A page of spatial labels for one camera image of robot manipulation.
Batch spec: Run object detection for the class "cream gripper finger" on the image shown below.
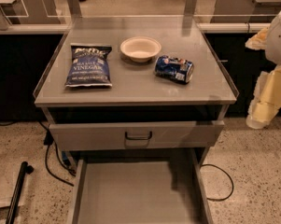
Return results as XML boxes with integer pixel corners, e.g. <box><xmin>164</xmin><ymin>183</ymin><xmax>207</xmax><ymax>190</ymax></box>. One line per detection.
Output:
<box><xmin>246</xmin><ymin>28</ymin><xmax>268</xmax><ymax>50</ymax></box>
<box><xmin>246</xmin><ymin>65</ymin><xmax>281</xmax><ymax>129</ymax></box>

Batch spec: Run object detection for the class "blue pepsi can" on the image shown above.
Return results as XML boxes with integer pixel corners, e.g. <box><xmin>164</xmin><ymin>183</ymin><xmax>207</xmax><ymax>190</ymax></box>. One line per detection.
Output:
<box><xmin>154</xmin><ymin>55</ymin><xmax>194</xmax><ymax>84</ymax></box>

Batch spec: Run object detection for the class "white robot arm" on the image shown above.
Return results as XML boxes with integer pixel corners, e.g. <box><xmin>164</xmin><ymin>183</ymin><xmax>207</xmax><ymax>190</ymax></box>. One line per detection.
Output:
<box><xmin>246</xmin><ymin>11</ymin><xmax>281</xmax><ymax>129</ymax></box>

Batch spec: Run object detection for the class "grey top drawer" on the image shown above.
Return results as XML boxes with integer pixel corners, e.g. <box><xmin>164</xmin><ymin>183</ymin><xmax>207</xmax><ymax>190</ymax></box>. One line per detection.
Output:
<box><xmin>49</xmin><ymin>120</ymin><xmax>224</xmax><ymax>151</ymax></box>

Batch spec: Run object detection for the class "grey drawer cabinet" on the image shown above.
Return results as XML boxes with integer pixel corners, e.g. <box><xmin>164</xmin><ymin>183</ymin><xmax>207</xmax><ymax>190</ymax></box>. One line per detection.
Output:
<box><xmin>33</xmin><ymin>15</ymin><xmax>240</xmax><ymax>224</ymax></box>

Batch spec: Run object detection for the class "open grey middle drawer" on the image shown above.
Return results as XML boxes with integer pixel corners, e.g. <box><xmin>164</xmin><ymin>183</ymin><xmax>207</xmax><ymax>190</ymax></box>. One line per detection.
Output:
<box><xmin>66</xmin><ymin>148</ymin><xmax>214</xmax><ymax>224</ymax></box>

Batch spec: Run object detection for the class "grey background desk right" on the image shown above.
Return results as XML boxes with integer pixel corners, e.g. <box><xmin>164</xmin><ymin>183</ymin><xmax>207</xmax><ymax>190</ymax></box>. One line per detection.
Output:
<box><xmin>211</xmin><ymin>0</ymin><xmax>281</xmax><ymax>23</ymax></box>

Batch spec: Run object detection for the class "grey background desk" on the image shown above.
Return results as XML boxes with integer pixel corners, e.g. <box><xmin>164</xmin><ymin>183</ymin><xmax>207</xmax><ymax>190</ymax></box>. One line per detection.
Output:
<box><xmin>211</xmin><ymin>0</ymin><xmax>281</xmax><ymax>23</ymax></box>
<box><xmin>0</xmin><ymin>0</ymin><xmax>62</xmax><ymax>24</ymax></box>

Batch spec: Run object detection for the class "white paper bowl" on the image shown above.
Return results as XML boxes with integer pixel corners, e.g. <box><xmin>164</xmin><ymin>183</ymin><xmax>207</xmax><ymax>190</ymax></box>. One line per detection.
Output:
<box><xmin>120</xmin><ymin>36</ymin><xmax>162</xmax><ymax>63</ymax></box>

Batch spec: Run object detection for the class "blue vinegar chips bag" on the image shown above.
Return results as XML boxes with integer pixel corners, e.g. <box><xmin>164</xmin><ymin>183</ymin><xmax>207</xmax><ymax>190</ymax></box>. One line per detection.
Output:
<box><xmin>65</xmin><ymin>44</ymin><xmax>112</xmax><ymax>88</ymax></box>

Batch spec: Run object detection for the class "grey background desk left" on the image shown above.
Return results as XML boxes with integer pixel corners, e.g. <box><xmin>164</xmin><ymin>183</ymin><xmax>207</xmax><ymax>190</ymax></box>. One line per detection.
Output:
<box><xmin>0</xmin><ymin>0</ymin><xmax>62</xmax><ymax>24</ymax></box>

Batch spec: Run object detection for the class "clear acrylic barrier panel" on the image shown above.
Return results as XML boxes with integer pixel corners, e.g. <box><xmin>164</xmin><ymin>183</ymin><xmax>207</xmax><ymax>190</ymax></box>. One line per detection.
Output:
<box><xmin>0</xmin><ymin>0</ymin><xmax>281</xmax><ymax>32</ymax></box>

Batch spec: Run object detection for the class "black pole on floor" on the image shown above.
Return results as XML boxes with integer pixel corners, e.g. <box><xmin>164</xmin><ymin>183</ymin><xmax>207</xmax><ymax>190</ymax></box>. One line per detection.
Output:
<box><xmin>6</xmin><ymin>161</ymin><xmax>34</xmax><ymax>224</ymax></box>

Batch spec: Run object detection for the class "black floor cable right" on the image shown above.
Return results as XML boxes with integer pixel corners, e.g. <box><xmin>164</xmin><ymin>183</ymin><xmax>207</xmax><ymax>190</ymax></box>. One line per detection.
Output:
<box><xmin>201</xmin><ymin>163</ymin><xmax>235</xmax><ymax>203</ymax></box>

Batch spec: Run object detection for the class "black floor cable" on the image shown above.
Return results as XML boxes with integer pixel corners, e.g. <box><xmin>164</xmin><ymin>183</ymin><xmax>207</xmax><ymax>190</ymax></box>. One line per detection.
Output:
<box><xmin>201</xmin><ymin>163</ymin><xmax>235</xmax><ymax>203</ymax></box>
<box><xmin>36</xmin><ymin>120</ymin><xmax>77</xmax><ymax>188</ymax></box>

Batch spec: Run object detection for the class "black floor cable left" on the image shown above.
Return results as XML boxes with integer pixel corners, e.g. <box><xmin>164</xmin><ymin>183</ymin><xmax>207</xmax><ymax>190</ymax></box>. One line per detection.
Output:
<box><xmin>36</xmin><ymin>120</ymin><xmax>77</xmax><ymax>188</ymax></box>

